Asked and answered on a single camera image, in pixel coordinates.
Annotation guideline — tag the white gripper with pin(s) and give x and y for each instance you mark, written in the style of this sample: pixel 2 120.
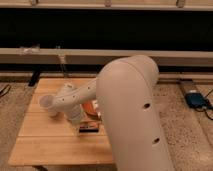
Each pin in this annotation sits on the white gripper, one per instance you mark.
pixel 75 115

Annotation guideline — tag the dark rectangular eraser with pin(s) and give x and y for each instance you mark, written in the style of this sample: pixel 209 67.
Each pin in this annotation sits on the dark rectangular eraser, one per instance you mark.
pixel 89 127

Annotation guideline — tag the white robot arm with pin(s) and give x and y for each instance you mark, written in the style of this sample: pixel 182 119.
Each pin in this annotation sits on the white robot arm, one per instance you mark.
pixel 124 92

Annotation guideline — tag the orange round plate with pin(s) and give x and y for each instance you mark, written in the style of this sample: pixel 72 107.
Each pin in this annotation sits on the orange round plate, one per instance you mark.
pixel 90 109

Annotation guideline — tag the wooden table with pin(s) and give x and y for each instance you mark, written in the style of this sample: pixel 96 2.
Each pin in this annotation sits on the wooden table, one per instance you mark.
pixel 50 141

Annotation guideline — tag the blue box on floor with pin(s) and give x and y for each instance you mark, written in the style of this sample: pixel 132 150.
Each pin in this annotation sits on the blue box on floor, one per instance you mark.
pixel 197 100

